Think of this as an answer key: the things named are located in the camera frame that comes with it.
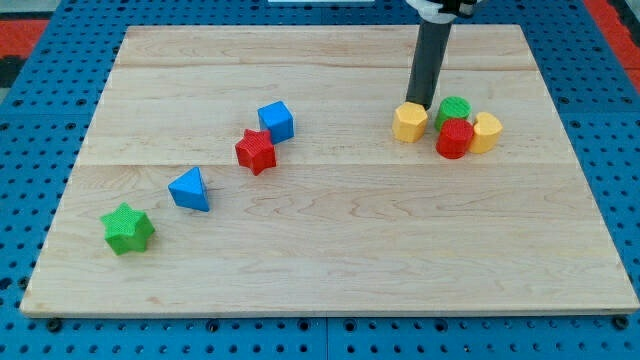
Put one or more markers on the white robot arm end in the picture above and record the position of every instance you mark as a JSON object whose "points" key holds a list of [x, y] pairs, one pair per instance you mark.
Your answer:
{"points": [[443, 11]]}

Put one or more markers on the blue cube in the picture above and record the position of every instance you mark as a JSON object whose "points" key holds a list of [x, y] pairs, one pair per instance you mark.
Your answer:
{"points": [[278, 120]]}

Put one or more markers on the yellow hexagon block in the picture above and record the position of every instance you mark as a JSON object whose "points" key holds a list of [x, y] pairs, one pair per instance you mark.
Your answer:
{"points": [[409, 122]]}

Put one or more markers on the wooden board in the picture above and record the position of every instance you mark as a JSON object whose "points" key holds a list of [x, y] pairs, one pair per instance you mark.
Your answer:
{"points": [[351, 222]]}

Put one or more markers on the red star block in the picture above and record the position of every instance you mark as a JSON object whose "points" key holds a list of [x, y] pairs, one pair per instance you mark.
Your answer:
{"points": [[256, 151]]}

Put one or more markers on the blue triangle block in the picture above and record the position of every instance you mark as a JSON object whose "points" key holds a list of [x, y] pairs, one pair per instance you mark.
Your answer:
{"points": [[189, 191]]}

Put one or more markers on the red cylinder block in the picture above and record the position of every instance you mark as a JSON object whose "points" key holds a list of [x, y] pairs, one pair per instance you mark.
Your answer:
{"points": [[454, 138]]}

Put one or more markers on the green cylinder block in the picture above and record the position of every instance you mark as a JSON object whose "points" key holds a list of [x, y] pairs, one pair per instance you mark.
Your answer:
{"points": [[452, 107]]}

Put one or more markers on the yellow heart block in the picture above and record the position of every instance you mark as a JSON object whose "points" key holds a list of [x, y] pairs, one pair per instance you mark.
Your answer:
{"points": [[487, 131]]}

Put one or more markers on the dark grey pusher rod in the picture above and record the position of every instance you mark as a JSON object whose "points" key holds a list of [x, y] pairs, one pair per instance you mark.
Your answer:
{"points": [[431, 43]]}

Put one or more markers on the green star block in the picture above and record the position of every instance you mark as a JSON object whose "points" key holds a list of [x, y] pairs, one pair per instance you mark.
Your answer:
{"points": [[127, 229]]}

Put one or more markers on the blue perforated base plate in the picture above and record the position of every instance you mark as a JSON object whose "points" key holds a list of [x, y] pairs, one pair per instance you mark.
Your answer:
{"points": [[47, 111]]}

